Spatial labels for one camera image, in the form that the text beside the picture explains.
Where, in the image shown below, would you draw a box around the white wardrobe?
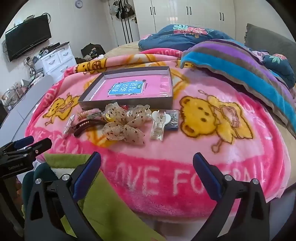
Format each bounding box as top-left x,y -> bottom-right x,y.
139,0 -> 236,40

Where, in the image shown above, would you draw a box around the clear earring card packet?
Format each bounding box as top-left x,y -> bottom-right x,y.
63,117 -> 78,136

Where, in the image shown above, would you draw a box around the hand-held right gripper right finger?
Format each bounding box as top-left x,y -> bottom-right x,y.
193,152 -> 271,241

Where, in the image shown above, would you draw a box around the striped fleece blanket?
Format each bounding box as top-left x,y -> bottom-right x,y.
180,39 -> 296,137

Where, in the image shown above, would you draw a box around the green cloth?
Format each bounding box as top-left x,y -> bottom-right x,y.
44,153 -> 162,241

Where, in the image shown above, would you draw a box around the small clear jewelry packet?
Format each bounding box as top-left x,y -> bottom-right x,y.
165,110 -> 179,131

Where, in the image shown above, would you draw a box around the pink shallow box tray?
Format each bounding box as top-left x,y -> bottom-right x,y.
78,66 -> 174,111

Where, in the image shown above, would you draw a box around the dark red banana hair clip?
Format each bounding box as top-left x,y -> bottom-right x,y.
72,119 -> 104,137

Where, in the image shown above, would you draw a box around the grey padded headboard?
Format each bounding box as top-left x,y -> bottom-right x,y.
244,23 -> 296,63

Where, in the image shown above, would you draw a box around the hanging black bags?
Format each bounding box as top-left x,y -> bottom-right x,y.
115,0 -> 136,20

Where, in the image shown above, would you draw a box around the white translucent claw clip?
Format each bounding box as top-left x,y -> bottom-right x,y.
150,110 -> 173,141

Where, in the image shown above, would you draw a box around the teal cloth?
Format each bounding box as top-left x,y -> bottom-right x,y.
22,162 -> 58,209

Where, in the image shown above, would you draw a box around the white drawer chest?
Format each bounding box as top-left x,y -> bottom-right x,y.
38,42 -> 77,77

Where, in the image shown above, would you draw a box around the black flat screen television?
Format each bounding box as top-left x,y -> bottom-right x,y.
5,15 -> 52,62

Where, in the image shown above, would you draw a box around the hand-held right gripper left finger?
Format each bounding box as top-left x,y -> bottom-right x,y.
24,152 -> 102,241

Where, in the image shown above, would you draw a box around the black bag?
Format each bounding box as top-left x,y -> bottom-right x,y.
81,43 -> 106,62

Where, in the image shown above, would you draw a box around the white door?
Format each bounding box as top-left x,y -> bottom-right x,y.
109,0 -> 140,47

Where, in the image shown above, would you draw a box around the tan bed sheet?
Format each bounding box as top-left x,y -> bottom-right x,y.
102,40 -> 148,58

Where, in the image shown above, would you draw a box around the polka dot bow hair clip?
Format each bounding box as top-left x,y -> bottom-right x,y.
102,104 -> 153,146

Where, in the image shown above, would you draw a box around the pink bear printed blanket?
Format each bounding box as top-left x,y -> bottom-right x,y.
24,52 -> 292,218

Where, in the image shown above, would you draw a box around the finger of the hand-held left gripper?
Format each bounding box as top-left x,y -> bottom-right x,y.
0,138 -> 53,166
0,136 -> 35,154

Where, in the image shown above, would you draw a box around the peach spiral hair tie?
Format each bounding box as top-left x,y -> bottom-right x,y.
77,109 -> 93,120

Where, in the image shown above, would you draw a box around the grey bed footboard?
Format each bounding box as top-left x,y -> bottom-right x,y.
0,75 -> 55,130

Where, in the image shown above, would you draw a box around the blue floral duvet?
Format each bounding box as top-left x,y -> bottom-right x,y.
138,24 -> 296,88

